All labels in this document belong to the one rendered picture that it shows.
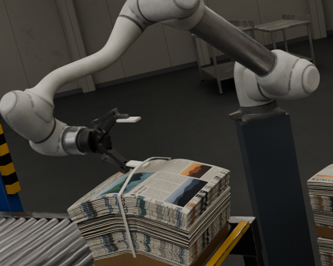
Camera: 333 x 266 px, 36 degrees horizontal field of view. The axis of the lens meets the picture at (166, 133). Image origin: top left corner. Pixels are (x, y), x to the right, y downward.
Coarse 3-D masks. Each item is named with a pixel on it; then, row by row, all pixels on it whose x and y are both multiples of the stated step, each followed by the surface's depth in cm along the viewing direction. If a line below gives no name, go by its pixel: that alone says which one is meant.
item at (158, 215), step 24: (192, 168) 153; (216, 168) 153; (144, 192) 139; (168, 192) 139; (192, 192) 139; (216, 192) 146; (144, 216) 137; (168, 216) 133; (192, 216) 134; (216, 216) 148; (144, 240) 141; (168, 240) 136; (192, 240) 135
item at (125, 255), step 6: (108, 258) 150; (114, 258) 149; (120, 258) 147; (126, 258) 146; (96, 264) 153; (102, 264) 152; (108, 264) 151; (114, 264) 150; (120, 264) 148; (126, 264) 147; (132, 264) 146
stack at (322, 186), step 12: (324, 168) 188; (312, 180) 181; (324, 180) 178; (312, 192) 182; (324, 192) 178; (312, 204) 183; (324, 204) 179; (324, 216) 182; (324, 240) 185; (324, 252) 187; (324, 264) 188
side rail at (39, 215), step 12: (0, 216) 228; (12, 216) 224; (24, 216) 220; (36, 216) 217; (48, 216) 214; (60, 216) 210; (72, 216) 207; (240, 216) 171; (252, 228) 165; (240, 240) 168; (252, 240) 166; (240, 252) 170; (252, 252) 168
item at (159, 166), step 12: (156, 168) 156; (168, 168) 154; (132, 180) 150; (144, 180) 147; (132, 192) 140; (132, 204) 138; (120, 216) 143; (132, 216) 140; (120, 228) 144; (132, 228) 142; (132, 240) 144
